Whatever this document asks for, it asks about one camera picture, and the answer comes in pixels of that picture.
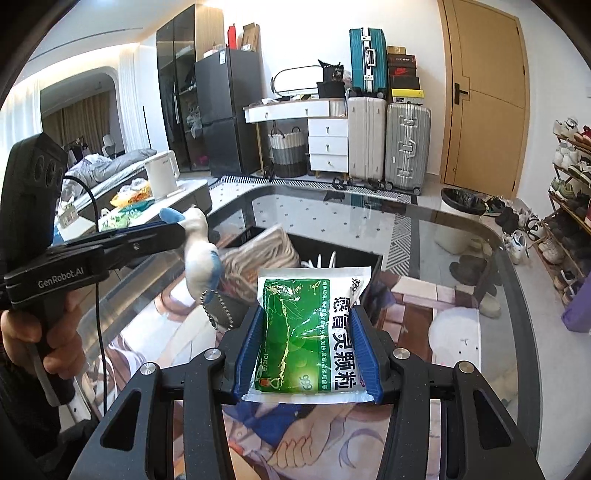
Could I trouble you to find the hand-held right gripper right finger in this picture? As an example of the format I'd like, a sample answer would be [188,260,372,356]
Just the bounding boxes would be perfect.
[348,305,546,480]

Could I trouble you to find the white electric kettle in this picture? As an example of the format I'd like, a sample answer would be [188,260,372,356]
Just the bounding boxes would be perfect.
[144,151,181,200]

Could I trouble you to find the oval mirror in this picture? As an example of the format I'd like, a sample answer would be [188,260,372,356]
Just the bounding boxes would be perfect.
[270,65,324,100]

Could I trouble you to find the green medicine packet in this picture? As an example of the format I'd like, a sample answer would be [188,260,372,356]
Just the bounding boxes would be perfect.
[240,265,377,404]

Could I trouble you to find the black cardboard box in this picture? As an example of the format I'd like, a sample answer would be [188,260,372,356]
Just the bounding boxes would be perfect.
[217,225,384,333]

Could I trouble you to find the white blue plush toy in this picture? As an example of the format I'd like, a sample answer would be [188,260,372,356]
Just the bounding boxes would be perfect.
[159,207,232,329]

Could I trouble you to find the grey white laundry basket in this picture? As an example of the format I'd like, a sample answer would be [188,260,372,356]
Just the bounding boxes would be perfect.
[269,128,306,178]

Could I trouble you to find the bed with grey duvet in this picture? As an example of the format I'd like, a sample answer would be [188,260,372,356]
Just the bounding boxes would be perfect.
[60,148,160,204]

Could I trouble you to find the black bag with ears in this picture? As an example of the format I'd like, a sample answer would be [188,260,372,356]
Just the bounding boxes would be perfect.
[318,60,345,84]

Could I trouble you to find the dotted floor rug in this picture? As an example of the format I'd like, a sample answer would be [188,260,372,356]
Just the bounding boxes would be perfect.
[217,174,419,278]

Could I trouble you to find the person's left hand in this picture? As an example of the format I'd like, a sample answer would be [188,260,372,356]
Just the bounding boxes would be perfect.
[0,288,89,370]

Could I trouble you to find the dark grey fridge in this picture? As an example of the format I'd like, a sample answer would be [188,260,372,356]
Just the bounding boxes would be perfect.
[195,48,263,177]

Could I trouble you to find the teal suitcase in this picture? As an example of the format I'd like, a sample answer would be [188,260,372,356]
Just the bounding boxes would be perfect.
[348,28,389,99]

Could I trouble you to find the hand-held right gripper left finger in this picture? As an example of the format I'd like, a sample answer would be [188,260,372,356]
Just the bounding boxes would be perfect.
[65,305,266,480]

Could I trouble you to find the purple bag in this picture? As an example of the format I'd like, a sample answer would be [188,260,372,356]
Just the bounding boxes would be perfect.
[561,272,591,333]

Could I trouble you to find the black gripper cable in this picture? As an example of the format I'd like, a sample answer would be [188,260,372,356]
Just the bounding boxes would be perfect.
[65,173,116,411]

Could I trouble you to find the person's left forearm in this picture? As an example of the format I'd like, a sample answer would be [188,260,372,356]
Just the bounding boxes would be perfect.
[0,355,100,480]

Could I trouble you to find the dark glass cabinet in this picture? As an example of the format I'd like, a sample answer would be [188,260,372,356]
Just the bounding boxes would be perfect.
[156,6,225,174]

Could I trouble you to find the yellow snack bag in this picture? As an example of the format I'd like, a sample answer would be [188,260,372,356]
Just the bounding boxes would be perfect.
[110,182,153,208]

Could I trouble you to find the white suitcase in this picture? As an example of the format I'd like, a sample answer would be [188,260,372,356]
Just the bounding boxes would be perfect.
[346,96,387,183]

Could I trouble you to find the printed table mat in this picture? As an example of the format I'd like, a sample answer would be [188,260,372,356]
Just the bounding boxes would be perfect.
[99,272,483,480]

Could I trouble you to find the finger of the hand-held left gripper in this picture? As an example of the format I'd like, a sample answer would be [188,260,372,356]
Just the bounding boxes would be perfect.
[99,223,188,272]

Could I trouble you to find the beige curtains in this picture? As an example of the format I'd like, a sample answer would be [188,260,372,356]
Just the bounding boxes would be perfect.
[46,97,112,153]

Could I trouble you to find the white rope bundle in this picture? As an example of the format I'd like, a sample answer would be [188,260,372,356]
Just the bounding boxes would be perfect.
[221,225,301,305]

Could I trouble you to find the white trash bin black liner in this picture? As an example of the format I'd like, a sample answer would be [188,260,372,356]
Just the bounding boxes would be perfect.
[435,187,488,254]

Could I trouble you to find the wooden door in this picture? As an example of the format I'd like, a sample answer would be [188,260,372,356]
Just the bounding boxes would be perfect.
[438,0,531,200]

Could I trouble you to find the wooden shoe rack with shoes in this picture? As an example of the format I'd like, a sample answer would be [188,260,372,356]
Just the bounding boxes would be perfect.
[538,115,591,305]

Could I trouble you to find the silver suitcase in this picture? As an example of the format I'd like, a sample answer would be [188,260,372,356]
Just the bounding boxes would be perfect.
[385,102,432,195]

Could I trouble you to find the white cable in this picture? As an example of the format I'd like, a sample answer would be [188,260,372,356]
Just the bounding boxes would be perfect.
[300,251,338,269]

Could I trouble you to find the group of shoes on floor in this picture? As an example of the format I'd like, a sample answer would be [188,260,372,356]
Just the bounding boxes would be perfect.
[450,196,546,319]

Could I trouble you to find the white vanity desk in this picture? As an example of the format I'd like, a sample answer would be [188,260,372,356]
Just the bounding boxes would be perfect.
[244,99,349,178]

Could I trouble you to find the grey side table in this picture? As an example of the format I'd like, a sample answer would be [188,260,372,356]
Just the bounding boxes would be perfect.
[54,178,213,245]

